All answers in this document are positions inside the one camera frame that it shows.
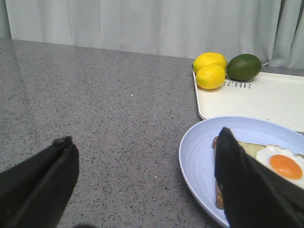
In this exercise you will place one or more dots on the green lime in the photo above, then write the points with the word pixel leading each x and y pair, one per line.
pixel 243 67

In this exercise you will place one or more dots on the white curtain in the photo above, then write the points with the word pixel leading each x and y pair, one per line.
pixel 273 30

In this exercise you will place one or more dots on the white bear tray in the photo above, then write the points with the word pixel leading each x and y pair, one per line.
pixel 275 95

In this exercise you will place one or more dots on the rear yellow lemon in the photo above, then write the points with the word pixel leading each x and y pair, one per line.
pixel 209 58

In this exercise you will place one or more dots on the fried egg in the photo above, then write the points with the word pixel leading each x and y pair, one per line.
pixel 285 166

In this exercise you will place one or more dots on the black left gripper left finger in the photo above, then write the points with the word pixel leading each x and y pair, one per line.
pixel 34 193

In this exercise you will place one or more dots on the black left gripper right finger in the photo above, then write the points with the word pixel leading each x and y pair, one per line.
pixel 254 196

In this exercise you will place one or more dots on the bottom bread slice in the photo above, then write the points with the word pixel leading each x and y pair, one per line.
pixel 249 148

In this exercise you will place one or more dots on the front yellow lemon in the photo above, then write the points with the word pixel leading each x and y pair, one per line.
pixel 210 77

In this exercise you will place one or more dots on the light blue round plate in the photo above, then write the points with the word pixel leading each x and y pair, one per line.
pixel 196 156

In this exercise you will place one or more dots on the yellow lemon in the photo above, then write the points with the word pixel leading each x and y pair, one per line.
pixel 210 77
pixel 209 58

